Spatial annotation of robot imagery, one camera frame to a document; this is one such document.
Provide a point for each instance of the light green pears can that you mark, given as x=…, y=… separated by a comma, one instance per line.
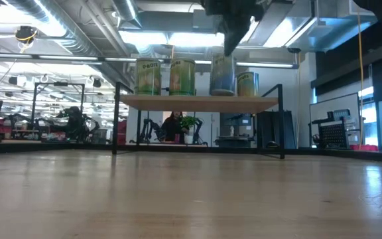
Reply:
x=148, y=79

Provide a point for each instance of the black background camera gantry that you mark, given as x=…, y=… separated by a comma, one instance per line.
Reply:
x=165, y=89
x=58, y=84

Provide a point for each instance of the black table edge rail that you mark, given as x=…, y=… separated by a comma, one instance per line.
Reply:
x=343, y=153

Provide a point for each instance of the black background robot arm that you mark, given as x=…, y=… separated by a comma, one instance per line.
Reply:
x=149, y=129
x=199, y=132
x=75, y=124

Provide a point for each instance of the black cabinet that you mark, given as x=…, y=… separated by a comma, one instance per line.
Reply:
x=270, y=129

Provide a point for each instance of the black perforated rack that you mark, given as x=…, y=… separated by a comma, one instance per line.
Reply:
x=335, y=136

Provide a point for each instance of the white partition panel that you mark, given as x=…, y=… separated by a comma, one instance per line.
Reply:
x=330, y=103

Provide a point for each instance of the red bin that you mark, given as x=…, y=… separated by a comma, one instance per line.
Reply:
x=365, y=147

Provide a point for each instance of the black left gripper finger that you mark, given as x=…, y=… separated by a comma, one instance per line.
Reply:
x=234, y=33

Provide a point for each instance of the white bottle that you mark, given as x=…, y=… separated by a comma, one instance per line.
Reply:
x=231, y=130

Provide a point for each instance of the person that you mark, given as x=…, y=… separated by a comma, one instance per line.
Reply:
x=172, y=129

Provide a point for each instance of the black workbench with equipment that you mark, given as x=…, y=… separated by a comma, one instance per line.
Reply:
x=240, y=141

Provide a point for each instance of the long ceiling light fixture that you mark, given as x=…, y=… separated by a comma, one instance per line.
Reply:
x=264, y=64

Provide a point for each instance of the wooden shelf black frame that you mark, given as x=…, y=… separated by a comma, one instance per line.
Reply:
x=197, y=103

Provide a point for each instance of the green can orange fruit picture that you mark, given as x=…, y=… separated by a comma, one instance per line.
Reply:
x=182, y=79

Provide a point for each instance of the yellow carrots can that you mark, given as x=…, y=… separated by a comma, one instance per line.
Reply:
x=248, y=84

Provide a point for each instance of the grey bin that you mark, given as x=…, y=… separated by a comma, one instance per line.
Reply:
x=99, y=136

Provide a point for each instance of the large silver ventilation duct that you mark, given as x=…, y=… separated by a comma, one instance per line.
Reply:
x=55, y=26

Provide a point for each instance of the grey ceiling box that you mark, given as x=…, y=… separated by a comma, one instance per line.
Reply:
x=197, y=23

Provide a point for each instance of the dark monitor on rack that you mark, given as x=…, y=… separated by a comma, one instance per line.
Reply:
x=338, y=115

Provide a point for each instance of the blue-bottomed peas can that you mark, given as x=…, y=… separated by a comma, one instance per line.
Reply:
x=222, y=78

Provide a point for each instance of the red cabinet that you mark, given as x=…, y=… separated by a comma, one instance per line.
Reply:
x=122, y=132

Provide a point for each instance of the green potted plant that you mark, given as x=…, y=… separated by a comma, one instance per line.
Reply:
x=189, y=122

